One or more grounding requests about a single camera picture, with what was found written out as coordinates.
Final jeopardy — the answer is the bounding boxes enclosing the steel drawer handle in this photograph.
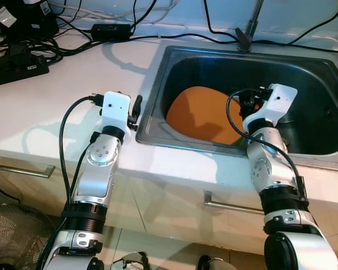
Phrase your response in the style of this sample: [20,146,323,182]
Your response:
[204,191,265,215]
[0,156,56,179]

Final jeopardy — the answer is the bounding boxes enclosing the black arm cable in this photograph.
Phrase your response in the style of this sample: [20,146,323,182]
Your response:
[226,87,307,200]
[57,94,105,206]

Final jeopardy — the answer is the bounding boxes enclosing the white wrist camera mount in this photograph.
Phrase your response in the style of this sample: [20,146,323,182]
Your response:
[242,83,299,131]
[100,91,131,133]

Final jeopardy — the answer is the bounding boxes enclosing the floor fan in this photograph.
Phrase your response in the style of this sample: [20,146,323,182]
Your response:
[0,204,62,270]

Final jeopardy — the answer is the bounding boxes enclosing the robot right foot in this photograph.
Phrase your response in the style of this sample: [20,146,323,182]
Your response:
[197,256,232,270]

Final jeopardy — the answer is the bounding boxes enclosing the steel faucet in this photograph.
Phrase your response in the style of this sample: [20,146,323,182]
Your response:
[236,0,265,52]

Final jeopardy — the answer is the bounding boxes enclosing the white kitchen cabinet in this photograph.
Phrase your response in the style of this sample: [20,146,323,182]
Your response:
[0,147,338,265]

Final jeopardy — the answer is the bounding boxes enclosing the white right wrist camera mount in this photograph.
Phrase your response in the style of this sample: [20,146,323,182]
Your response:
[242,83,299,131]

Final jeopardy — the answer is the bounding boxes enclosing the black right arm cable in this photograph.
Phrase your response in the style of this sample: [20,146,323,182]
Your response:
[226,87,307,200]

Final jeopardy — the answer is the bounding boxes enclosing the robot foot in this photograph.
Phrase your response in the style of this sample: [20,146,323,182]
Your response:
[197,256,232,270]
[111,252,150,270]

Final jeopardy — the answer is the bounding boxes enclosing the black power strip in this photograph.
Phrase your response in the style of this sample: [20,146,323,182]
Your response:
[0,53,50,88]

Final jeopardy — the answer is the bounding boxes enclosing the black power adapter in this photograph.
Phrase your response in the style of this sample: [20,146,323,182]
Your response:
[90,24,131,41]

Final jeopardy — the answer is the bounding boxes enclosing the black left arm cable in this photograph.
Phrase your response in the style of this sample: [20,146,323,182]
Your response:
[57,94,105,206]

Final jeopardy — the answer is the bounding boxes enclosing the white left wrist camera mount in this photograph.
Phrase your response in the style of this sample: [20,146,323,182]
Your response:
[100,91,131,133]

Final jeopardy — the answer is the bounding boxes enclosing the stainless steel sink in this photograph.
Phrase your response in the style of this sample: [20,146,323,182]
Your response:
[136,45,338,161]

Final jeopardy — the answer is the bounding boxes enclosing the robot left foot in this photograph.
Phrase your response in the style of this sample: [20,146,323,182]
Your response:
[111,252,150,270]

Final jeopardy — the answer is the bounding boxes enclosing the black charger box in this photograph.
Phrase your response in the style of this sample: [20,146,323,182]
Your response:
[0,0,57,43]

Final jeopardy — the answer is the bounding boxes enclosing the orange plate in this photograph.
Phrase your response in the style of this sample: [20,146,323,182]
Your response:
[166,85,249,146]

